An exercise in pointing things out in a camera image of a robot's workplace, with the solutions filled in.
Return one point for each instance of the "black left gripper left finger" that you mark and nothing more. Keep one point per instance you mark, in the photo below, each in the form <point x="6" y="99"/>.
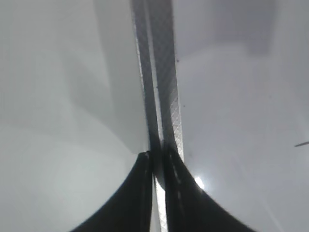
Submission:
<point x="130" y="207"/>

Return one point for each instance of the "white whiteboard with grey frame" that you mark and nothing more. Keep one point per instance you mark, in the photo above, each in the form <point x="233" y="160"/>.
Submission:
<point x="226" y="85"/>

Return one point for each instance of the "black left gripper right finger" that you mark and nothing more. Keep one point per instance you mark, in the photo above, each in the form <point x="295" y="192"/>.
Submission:
<point x="188" y="207"/>

